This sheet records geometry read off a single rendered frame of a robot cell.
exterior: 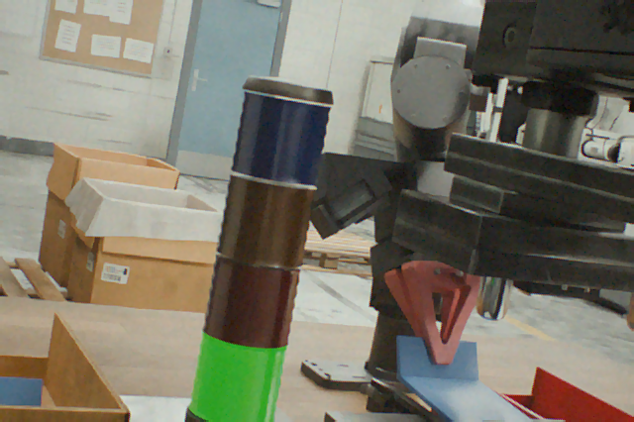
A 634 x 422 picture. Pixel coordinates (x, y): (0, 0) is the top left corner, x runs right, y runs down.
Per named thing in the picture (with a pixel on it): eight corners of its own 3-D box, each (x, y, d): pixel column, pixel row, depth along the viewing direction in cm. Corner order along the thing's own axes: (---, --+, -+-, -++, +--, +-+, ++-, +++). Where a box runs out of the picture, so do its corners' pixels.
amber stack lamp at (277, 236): (282, 252, 48) (296, 179, 48) (317, 270, 45) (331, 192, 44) (204, 243, 47) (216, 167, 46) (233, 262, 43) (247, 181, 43)
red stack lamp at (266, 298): (269, 326, 49) (282, 255, 48) (302, 351, 45) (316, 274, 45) (190, 320, 47) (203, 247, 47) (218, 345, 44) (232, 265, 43)
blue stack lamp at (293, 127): (296, 175, 48) (310, 102, 47) (332, 189, 44) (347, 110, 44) (217, 164, 46) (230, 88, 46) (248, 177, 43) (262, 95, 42)
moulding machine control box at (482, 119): (467, 129, 957) (475, 86, 952) (488, 133, 965) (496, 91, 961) (476, 131, 940) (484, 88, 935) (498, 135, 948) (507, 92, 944)
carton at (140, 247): (228, 341, 426) (249, 218, 420) (71, 328, 402) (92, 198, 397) (186, 300, 487) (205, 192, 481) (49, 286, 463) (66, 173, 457)
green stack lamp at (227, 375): (257, 399, 49) (268, 329, 49) (287, 429, 46) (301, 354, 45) (177, 395, 47) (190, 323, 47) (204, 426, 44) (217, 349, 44)
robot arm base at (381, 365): (502, 327, 115) (469, 310, 121) (338, 313, 107) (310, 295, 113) (488, 397, 116) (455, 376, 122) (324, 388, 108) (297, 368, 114)
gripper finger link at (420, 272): (419, 358, 77) (413, 233, 80) (371, 370, 83) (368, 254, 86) (496, 363, 80) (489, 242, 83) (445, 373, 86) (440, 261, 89)
